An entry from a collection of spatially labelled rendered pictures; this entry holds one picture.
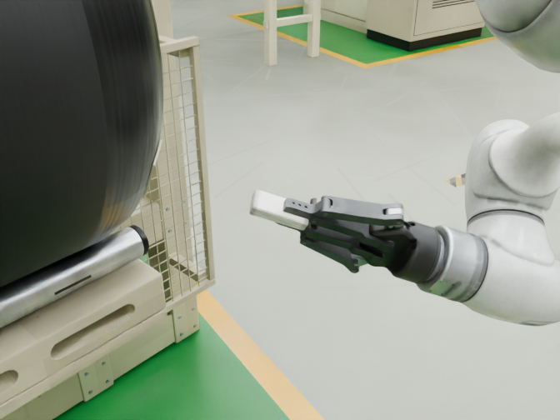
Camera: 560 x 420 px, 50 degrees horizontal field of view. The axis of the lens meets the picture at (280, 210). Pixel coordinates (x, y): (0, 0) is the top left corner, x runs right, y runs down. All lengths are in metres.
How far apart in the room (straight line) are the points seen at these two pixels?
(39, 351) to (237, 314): 1.37
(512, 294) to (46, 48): 0.59
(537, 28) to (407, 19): 4.79
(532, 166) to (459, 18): 4.64
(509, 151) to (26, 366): 0.65
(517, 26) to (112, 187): 0.45
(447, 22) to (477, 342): 3.66
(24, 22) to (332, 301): 1.75
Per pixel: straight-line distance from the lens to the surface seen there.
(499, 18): 0.28
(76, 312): 0.78
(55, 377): 0.80
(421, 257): 0.74
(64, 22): 0.54
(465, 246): 0.77
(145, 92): 0.59
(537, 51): 0.28
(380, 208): 0.71
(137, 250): 0.81
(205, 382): 1.86
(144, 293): 0.82
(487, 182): 0.84
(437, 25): 5.25
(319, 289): 2.18
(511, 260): 0.80
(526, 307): 0.82
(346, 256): 0.77
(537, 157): 0.80
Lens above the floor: 1.35
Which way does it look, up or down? 30 degrees down
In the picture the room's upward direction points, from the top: straight up
